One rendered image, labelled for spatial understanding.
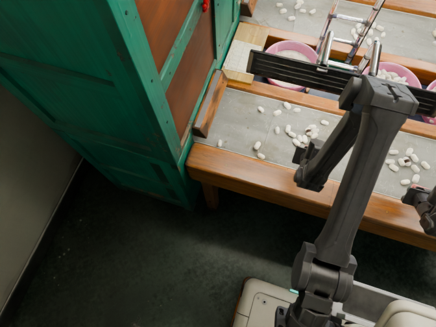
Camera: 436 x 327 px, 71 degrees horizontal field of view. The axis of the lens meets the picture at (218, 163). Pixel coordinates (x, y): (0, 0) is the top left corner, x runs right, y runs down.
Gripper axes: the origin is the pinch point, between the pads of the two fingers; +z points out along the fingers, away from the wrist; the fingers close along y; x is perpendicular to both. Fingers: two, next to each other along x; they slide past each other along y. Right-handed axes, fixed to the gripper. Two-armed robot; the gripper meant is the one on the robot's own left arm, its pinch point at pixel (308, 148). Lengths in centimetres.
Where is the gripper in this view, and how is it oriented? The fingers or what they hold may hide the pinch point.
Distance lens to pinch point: 119.5
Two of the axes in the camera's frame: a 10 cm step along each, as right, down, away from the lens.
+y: -9.5, -2.7, 1.4
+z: 2.5, -4.4, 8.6
